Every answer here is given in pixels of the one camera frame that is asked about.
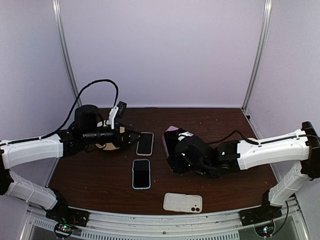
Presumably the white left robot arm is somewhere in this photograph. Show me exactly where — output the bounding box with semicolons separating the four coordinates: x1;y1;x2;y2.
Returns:
0;102;142;222

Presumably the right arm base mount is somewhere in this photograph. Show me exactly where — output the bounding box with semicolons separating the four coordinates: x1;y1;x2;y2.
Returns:
239;200;282;238

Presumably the cream case under stack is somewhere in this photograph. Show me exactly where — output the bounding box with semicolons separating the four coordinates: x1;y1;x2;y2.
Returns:
163;192;203;214

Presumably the right aluminium frame post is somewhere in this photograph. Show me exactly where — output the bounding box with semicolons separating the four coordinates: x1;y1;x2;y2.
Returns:
242;0;273;112

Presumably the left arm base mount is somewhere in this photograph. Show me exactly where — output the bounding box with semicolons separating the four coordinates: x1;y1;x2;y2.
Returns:
43;205;90;240

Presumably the aluminium frame post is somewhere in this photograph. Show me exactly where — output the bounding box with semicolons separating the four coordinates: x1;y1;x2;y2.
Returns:
242;0;273;112
51;0;79;100

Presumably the dark phone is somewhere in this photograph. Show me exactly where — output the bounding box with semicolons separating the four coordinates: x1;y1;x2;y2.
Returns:
167;132;181;156

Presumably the left aluminium frame post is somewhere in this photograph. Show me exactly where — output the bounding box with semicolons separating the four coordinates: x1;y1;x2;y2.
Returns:
51;0;79;100

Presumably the purple phone bottom of stack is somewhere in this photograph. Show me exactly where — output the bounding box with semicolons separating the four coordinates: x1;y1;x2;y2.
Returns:
165;125;183;133

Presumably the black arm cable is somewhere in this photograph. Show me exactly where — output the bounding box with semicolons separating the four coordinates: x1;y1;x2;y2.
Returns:
209;129;320;146
0;79;120;146

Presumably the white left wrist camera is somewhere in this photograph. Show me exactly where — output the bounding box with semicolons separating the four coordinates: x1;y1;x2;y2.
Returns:
107;101;127;129

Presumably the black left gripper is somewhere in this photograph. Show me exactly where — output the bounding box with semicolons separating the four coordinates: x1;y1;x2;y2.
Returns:
83;120;145;150

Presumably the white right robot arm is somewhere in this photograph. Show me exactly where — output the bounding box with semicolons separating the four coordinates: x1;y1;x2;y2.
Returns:
162;121;320;221

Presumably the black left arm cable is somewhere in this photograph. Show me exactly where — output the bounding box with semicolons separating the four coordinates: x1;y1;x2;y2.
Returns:
0;79;120;146

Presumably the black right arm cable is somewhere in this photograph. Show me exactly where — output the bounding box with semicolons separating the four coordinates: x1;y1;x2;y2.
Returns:
209;129;320;146

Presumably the clear magsafe phone case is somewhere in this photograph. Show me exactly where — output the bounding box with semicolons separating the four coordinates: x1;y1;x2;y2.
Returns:
162;131;170;157

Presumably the light blue phone case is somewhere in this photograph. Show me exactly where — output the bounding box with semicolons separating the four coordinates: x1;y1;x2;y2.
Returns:
131;158;152;190

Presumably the black-screen phone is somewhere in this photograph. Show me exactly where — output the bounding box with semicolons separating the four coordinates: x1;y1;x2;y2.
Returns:
137;133;153;155

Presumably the aluminium front rail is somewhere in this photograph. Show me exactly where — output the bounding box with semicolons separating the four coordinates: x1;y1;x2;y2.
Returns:
24;191;305;240

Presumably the beige ceramic plate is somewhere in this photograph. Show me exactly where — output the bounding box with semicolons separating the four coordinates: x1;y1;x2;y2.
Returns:
95;124;125;151

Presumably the pink phone case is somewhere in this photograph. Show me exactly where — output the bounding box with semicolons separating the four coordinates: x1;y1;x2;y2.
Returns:
135;132;154;157

